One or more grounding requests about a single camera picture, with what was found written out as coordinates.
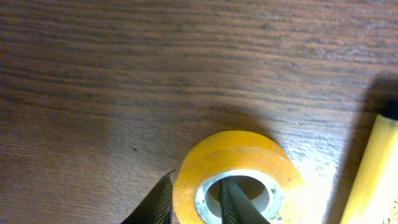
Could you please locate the yellow highlighter marker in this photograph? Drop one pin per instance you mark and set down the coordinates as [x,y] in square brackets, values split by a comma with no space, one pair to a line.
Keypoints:
[373,197]

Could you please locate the yellow tape roll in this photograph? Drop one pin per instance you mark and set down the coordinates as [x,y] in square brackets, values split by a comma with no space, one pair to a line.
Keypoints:
[239,154]

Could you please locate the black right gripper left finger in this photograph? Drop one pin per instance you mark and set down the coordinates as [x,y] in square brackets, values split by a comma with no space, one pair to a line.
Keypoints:
[156,207]

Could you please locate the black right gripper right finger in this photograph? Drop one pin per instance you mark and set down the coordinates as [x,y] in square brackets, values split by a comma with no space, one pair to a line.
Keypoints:
[235,206]

